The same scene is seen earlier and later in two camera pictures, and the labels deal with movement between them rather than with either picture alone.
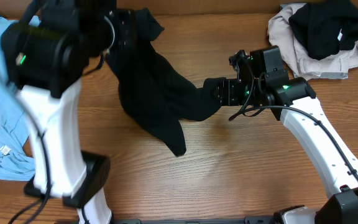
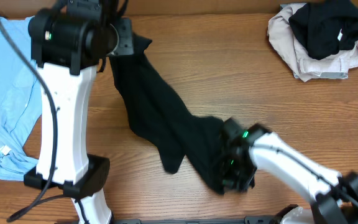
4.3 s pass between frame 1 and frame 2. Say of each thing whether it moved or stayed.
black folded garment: stayed
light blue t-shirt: stayed
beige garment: stayed
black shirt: moved
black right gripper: moved
